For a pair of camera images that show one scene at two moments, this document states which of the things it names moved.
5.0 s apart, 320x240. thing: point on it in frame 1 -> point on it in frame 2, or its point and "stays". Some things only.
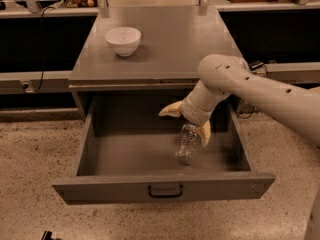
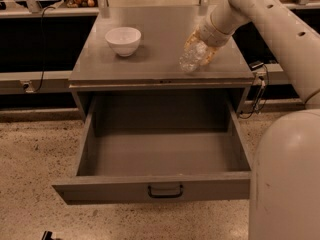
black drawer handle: [165, 196] stays
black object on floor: [47, 235] stays
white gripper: [192, 112] -> [214, 34]
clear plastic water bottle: [188, 138] -> [193, 56]
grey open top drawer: [128, 155] stays
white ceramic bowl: [124, 40] stays
